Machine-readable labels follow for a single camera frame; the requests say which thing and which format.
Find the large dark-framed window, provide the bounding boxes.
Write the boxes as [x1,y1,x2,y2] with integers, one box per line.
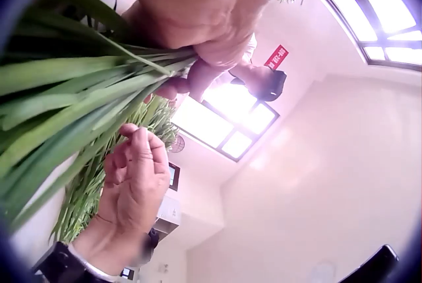
[312,0,422,73]

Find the pile of thin green chives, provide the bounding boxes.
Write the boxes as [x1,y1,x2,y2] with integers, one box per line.
[49,98,179,244]

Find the round wall fan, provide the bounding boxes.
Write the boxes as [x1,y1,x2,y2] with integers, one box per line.
[171,134,187,155]

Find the white air conditioner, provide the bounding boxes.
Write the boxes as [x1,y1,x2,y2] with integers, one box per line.
[154,195,182,235]

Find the black flat object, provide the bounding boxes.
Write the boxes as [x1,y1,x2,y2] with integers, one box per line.
[335,244,400,283]

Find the dark framed wall screen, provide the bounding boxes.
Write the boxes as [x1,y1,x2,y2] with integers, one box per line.
[168,162,181,192]

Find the black wrist band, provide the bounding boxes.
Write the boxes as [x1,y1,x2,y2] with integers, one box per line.
[31,240,114,283]

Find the red wall sign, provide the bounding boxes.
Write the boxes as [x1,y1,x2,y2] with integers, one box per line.
[264,44,289,70]

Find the person's right hand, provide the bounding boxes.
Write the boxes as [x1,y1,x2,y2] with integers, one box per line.
[88,123,171,247]

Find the bunch of broad green chives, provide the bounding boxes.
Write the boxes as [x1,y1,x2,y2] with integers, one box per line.
[0,0,198,231]

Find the person's right thumb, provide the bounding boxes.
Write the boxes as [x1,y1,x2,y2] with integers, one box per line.
[131,126,171,186]

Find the person's left hand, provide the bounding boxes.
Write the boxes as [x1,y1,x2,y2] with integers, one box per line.
[121,0,299,104]

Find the small dark-framed window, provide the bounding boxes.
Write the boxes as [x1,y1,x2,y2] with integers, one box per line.
[171,93,281,164]

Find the person's left fingers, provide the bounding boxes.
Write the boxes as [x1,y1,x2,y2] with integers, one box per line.
[143,56,231,104]

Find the person's right fingers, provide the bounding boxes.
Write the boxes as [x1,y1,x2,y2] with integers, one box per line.
[104,123,140,188]

